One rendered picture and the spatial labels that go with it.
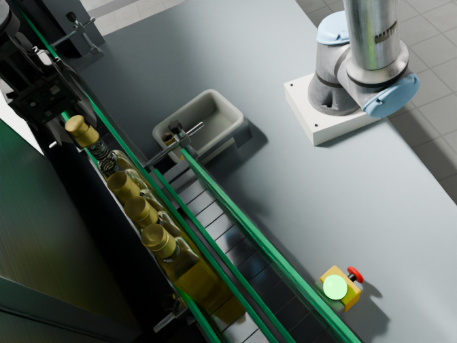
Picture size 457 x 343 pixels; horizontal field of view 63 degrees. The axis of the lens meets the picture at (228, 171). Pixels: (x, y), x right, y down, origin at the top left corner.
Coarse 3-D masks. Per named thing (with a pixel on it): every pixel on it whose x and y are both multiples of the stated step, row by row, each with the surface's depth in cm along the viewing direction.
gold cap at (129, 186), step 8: (112, 176) 56; (120, 176) 56; (128, 176) 56; (112, 184) 55; (120, 184) 55; (128, 184) 55; (136, 184) 59; (112, 192) 55; (120, 192) 55; (128, 192) 56; (136, 192) 58; (120, 200) 58
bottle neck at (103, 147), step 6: (96, 144) 65; (102, 144) 63; (90, 150) 63; (96, 150) 63; (102, 150) 64; (108, 150) 65; (96, 156) 64; (102, 156) 64; (108, 156) 65; (114, 156) 67
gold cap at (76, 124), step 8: (72, 120) 59; (80, 120) 59; (72, 128) 58; (80, 128) 58; (88, 128) 59; (72, 136) 59; (80, 136) 59; (88, 136) 60; (96, 136) 61; (80, 144) 61; (88, 144) 61
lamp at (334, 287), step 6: (330, 276) 71; (336, 276) 71; (324, 282) 71; (330, 282) 70; (336, 282) 70; (342, 282) 70; (324, 288) 71; (330, 288) 70; (336, 288) 69; (342, 288) 69; (330, 294) 70; (336, 294) 69; (342, 294) 69; (336, 300) 71
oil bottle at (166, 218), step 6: (162, 210) 61; (162, 216) 59; (168, 216) 59; (168, 222) 58; (174, 222) 60; (168, 228) 58; (174, 228) 58; (180, 228) 62; (174, 234) 58; (180, 234) 59; (186, 234) 69; (192, 246) 64; (198, 252) 67; (204, 258) 70; (210, 264) 74
